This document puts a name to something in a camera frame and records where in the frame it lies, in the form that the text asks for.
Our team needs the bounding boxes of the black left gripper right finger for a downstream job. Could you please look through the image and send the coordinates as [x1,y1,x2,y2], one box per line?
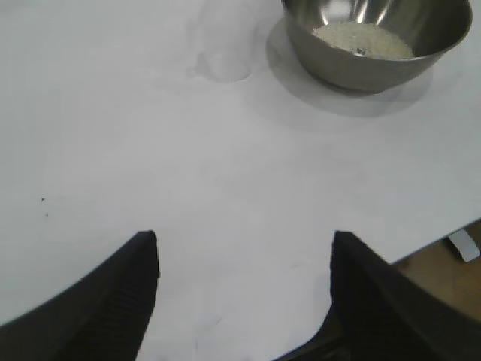
[328,229,481,361]

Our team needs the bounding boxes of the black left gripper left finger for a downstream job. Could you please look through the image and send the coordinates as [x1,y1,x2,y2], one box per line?
[0,229,162,361]

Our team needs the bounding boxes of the stainless steel mixing bowl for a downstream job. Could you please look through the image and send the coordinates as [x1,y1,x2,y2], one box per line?
[279,0,474,94]

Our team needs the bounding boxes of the white rice grains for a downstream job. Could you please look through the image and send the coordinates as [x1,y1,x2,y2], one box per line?
[310,21,415,60]

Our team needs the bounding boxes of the translucent plastic measuring cup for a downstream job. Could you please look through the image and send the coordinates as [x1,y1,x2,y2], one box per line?
[186,0,261,83]

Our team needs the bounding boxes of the white table leg bracket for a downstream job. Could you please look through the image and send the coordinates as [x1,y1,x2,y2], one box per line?
[446,228,481,264]

